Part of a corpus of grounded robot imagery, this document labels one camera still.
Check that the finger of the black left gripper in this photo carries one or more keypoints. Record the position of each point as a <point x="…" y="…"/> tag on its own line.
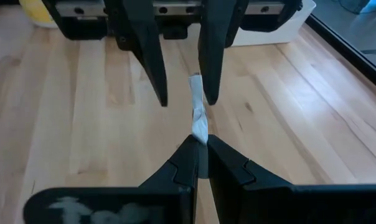
<point x="144" y="40"/>
<point x="214" y="46"/>

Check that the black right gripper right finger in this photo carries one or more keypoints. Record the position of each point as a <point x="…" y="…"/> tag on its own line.
<point x="231" y="174"/>

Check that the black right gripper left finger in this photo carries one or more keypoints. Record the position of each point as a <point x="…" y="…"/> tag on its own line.
<point x="181" y="171"/>

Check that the twisted white strip packet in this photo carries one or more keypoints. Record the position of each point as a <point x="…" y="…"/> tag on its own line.
<point x="198" y="102"/>

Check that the white plastic bin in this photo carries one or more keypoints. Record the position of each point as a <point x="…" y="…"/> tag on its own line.
<point x="269" y="39"/>

